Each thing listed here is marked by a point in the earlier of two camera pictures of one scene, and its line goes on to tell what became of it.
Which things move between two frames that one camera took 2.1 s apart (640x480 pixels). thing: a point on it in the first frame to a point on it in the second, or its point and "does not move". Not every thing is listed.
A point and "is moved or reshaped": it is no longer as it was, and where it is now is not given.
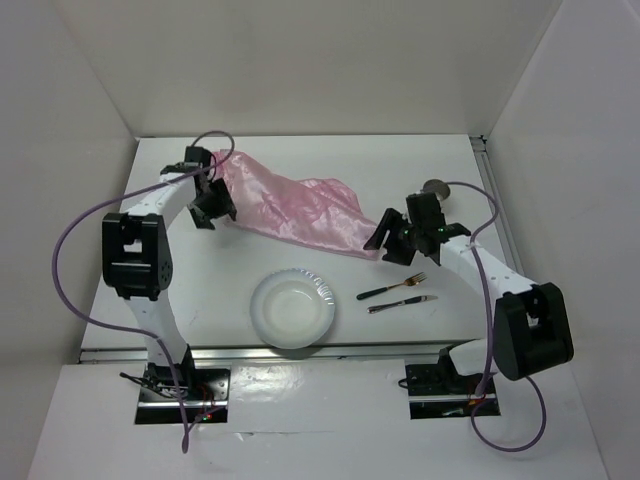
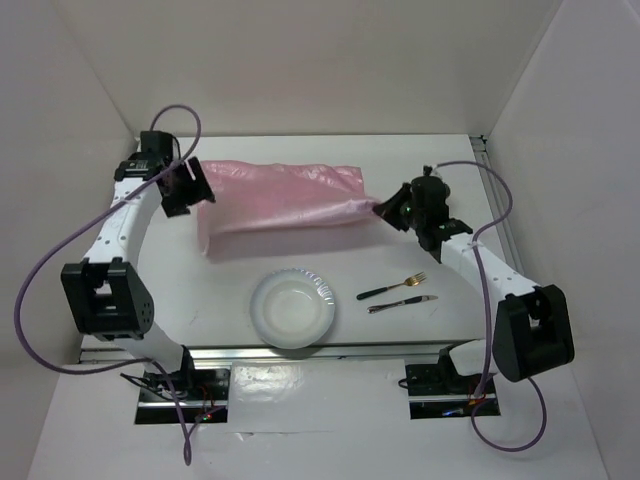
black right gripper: [390, 221] to [389, 209]
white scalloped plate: [292, 308] does not move
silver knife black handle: [424, 298] does not move
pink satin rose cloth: [318, 212] is moved or reshaped
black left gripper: [223, 203] to [176, 206]
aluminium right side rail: [488, 164] does not move
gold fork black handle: [411, 281] does not move
